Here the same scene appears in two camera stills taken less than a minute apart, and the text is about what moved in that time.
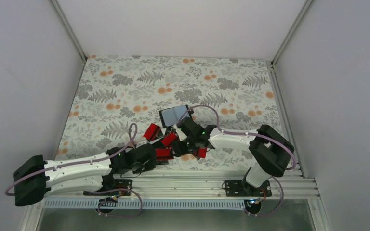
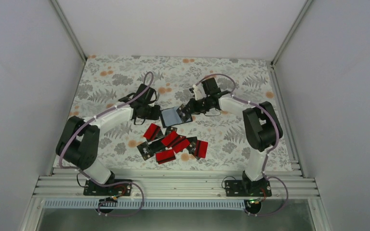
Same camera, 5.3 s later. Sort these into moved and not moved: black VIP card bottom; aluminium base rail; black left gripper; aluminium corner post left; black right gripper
Moved: black left gripper; black VIP card bottom; black right gripper
Not moved: aluminium base rail; aluminium corner post left
